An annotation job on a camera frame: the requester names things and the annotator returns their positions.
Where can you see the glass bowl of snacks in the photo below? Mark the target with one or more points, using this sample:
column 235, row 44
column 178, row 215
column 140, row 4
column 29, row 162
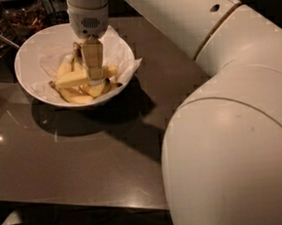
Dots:
column 24, row 14

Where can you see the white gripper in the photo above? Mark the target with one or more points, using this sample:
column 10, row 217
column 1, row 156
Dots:
column 88, row 22

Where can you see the small right banana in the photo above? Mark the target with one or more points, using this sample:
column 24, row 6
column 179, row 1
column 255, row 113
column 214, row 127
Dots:
column 115, row 85

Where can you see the yellow banana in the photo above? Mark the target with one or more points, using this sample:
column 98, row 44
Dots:
column 81, row 77
column 71, row 65
column 72, row 95
column 97, row 90

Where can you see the metal serving spoon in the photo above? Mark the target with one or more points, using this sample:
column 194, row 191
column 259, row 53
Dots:
column 8, row 41

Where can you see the white paper liner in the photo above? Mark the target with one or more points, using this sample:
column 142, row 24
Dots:
column 65, row 86

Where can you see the white ceramic bowl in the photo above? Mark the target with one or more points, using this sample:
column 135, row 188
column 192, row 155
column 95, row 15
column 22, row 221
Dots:
column 29, row 61

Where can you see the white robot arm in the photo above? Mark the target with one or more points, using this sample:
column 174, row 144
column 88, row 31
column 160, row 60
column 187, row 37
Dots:
column 222, row 150

